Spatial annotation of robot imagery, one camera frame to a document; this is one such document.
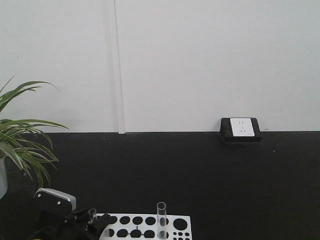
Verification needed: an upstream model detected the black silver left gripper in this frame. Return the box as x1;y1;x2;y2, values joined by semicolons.
29;188;110;240

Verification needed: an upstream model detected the short clear test tube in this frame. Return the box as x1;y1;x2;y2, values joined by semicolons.
88;208;97;226

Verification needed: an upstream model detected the tall clear test tube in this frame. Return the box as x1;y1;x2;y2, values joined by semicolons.
156;202;167;240

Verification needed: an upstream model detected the white test tube rack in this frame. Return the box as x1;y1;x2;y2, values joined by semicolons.
99;213;193;240

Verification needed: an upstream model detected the white plant pot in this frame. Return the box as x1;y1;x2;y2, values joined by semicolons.
0;157;8;199

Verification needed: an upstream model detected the black socket base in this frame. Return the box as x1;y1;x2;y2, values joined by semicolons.
220;117;262;144

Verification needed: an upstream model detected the white wall socket plate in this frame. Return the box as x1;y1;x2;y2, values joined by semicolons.
230;117;255;137

